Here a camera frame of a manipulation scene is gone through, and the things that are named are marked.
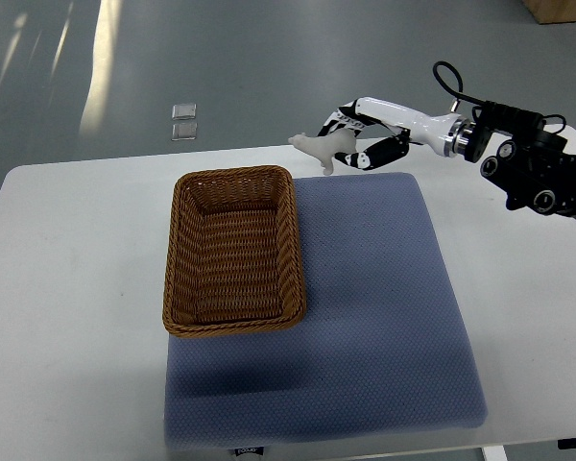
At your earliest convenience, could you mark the upper clear floor tile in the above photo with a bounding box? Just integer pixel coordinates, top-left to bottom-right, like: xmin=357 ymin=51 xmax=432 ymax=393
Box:
xmin=172 ymin=103 xmax=197 ymax=120

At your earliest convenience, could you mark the black label tag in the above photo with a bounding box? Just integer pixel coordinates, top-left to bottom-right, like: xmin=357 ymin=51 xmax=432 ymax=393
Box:
xmin=233 ymin=447 xmax=264 ymax=459

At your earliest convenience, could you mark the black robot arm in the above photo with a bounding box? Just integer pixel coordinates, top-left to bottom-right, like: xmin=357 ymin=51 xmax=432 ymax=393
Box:
xmin=433 ymin=61 xmax=576 ymax=220

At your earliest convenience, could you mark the brown wicker basket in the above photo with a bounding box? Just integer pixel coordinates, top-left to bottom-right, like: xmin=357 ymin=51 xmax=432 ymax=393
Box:
xmin=162 ymin=165 xmax=306 ymax=338

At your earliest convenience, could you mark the clear floor tile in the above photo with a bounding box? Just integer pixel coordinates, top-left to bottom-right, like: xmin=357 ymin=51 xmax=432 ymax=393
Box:
xmin=172 ymin=103 xmax=197 ymax=120
xmin=172 ymin=121 xmax=198 ymax=141

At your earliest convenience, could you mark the lower clear floor tile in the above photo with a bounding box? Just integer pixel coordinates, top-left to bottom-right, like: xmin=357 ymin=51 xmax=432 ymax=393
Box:
xmin=172 ymin=121 xmax=198 ymax=141

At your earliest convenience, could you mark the white bear figurine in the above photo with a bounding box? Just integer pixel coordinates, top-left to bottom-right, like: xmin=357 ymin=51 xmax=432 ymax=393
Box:
xmin=288 ymin=129 xmax=356 ymax=176

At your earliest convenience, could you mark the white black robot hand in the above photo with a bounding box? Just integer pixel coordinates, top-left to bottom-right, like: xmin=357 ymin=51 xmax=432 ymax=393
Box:
xmin=318 ymin=97 xmax=468 ymax=171

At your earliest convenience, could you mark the blue textured mat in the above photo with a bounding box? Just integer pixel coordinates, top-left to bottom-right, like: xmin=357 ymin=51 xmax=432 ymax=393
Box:
xmin=164 ymin=173 xmax=488 ymax=450

